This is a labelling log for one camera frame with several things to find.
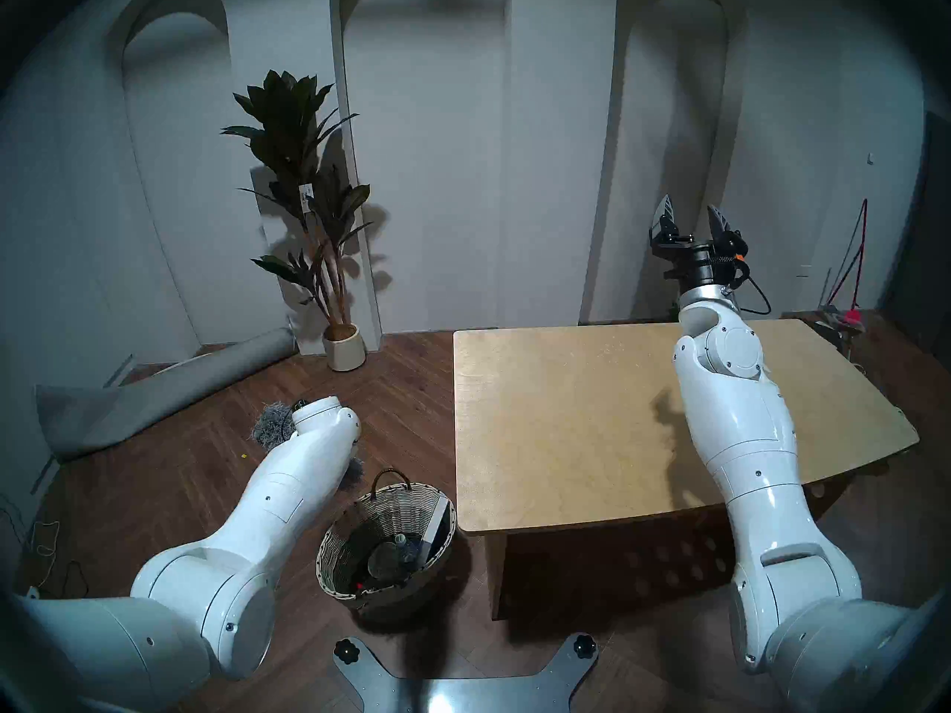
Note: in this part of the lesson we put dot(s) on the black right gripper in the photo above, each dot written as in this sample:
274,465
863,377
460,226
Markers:
702,269

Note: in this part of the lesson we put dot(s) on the grey box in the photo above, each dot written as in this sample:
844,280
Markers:
438,526

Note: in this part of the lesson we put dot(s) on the clear green-label water bottle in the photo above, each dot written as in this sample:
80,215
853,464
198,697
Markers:
394,559

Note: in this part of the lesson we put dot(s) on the grey fluffy duster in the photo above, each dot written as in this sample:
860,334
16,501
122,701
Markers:
271,425

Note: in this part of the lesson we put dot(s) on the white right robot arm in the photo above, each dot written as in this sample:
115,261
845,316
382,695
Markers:
743,437

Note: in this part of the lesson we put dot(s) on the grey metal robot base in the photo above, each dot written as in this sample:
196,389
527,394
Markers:
461,697

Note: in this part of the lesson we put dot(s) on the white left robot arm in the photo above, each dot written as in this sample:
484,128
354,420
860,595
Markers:
245,541

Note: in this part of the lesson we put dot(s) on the woven wicker basket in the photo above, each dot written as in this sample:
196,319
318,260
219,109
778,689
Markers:
349,526

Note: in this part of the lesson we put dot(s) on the grey dustpan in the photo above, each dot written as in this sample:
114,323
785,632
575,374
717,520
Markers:
828,319

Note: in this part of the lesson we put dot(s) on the red pole broom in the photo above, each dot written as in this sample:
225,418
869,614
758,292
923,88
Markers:
849,318

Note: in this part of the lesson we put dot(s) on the light wooden table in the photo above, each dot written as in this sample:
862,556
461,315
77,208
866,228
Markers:
579,422

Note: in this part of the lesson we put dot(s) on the white plant tag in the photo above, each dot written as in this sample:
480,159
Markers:
305,197

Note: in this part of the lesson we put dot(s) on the black base knob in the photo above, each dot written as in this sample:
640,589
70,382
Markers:
345,652
585,646

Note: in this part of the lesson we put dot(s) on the tall potted plant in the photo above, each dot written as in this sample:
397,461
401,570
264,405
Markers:
290,117

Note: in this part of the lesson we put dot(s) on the rolled grey carpet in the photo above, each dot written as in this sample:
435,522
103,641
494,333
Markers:
148,407

